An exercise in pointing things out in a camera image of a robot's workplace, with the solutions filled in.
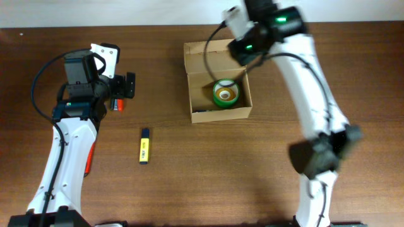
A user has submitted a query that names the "orange and grey battery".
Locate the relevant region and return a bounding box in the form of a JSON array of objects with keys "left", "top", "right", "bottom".
[{"left": 110, "top": 98, "right": 124, "bottom": 112}]

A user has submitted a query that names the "green tape roll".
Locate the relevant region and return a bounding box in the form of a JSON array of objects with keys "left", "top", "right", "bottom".
[{"left": 213, "top": 79, "right": 240, "bottom": 109}]

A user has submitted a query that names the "yellow highlighter pen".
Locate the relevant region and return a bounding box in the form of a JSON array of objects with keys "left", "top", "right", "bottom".
[{"left": 139, "top": 128, "right": 150, "bottom": 165}]

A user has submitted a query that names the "yellow tape roll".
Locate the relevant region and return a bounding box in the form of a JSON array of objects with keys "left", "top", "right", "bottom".
[{"left": 215, "top": 88, "right": 237, "bottom": 102}]

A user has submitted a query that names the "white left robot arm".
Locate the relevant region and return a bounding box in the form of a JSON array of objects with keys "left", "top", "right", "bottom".
[{"left": 8, "top": 44, "right": 136, "bottom": 226}]

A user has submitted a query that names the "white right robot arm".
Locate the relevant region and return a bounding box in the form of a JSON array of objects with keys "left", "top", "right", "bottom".
[{"left": 222, "top": 1, "right": 363, "bottom": 226}]

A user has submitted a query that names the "open cardboard box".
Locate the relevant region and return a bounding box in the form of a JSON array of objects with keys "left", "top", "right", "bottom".
[{"left": 184, "top": 39, "right": 253, "bottom": 123}]

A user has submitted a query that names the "orange pen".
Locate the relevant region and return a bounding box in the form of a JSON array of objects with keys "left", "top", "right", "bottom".
[{"left": 84, "top": 142, "right": 96, "bottom": 177}]

